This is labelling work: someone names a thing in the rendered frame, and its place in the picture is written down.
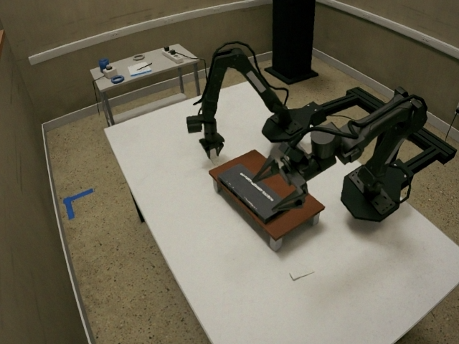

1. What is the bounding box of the brown wooden stand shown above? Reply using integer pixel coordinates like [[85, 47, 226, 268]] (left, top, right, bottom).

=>
[[209, 149, 325, 251]]

